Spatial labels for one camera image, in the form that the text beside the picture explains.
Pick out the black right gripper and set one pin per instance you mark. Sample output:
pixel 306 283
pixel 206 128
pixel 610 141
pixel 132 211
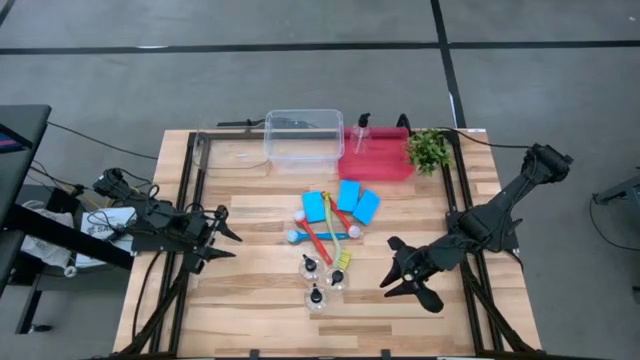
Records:
pixel 420 270

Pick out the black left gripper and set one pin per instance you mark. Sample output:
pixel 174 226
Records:
pixel 205 235

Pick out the green brush yellow bristles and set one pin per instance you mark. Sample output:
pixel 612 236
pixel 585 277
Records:
pixel 343 260

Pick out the clear pump bottle black top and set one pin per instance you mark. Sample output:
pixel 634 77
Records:
pixel 364 120
pixel 316 296
pixel 310 262
pixel 336 276

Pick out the red brush white bristles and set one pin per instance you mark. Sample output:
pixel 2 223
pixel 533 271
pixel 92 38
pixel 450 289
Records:
pixel 299 216
pixel 354 231

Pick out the blue brush white bristles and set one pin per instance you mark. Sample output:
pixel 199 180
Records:
pixel 292 236

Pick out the blue sponge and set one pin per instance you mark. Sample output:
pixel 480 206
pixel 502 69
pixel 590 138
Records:
pixel 366 206
pixel 348 196
pixel 314 207

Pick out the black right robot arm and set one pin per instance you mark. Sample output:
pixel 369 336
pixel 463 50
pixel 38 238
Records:
pixel 505 200

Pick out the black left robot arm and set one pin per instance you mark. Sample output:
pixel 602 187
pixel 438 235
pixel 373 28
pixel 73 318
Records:
pixel 155 215

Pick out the white printed bag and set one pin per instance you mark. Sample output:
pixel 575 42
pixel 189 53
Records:
pixel 105 229

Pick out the red plastic tray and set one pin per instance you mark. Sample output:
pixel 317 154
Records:
pixel 380 165

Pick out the clear plastic bin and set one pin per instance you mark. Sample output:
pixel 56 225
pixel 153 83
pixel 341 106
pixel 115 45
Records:
pixel 300 145

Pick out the green artificial plant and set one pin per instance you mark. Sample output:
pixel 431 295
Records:
pixel 427 150

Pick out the white plastic bag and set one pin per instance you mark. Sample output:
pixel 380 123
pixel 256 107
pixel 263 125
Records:
pixel 45 252

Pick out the black desk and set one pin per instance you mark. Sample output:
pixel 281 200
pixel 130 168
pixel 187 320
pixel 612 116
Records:
pixel 35 165

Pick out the grey stand base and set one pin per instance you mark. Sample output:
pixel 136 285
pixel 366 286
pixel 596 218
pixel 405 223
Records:
pixel 625 192

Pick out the black aluminium table frame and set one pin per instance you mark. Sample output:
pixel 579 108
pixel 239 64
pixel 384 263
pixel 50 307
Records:
pixel 230 135

